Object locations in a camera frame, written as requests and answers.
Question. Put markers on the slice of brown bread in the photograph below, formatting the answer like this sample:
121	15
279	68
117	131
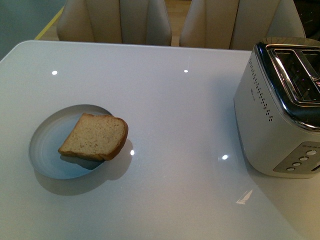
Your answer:
96	138

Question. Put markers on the white round plate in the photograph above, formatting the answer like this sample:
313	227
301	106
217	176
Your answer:
51	134

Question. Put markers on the beige chair on left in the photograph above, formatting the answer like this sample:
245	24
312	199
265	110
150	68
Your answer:
141	22

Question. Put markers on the beige chair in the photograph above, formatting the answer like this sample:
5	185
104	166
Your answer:
238	24
141	22

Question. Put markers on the beige chair on right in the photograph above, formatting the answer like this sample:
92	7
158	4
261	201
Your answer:
238	24

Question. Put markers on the white chrome two-slot toaster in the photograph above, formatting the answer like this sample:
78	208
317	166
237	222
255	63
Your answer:
277	107

